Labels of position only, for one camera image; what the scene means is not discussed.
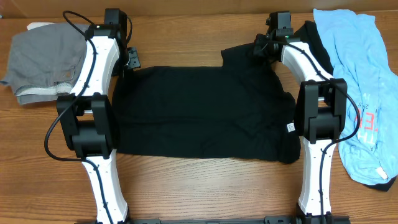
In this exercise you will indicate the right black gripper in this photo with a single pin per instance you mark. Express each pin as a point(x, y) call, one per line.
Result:
point(257, 48)

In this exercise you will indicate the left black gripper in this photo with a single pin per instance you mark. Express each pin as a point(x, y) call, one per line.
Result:
point(134, 58)

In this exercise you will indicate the black t-shirt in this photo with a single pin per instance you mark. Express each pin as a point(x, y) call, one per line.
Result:
point(239, 109)

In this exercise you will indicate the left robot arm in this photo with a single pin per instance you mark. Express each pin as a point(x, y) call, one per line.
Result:
point(86, 115)

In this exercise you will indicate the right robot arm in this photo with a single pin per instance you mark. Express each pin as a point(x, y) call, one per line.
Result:
point(319, 119)

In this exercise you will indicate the grey folded shorts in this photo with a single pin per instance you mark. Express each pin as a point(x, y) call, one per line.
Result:
point(44, 62)

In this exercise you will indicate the light blue t-shirt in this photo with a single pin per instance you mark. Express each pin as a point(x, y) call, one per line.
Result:
point(367, 77)

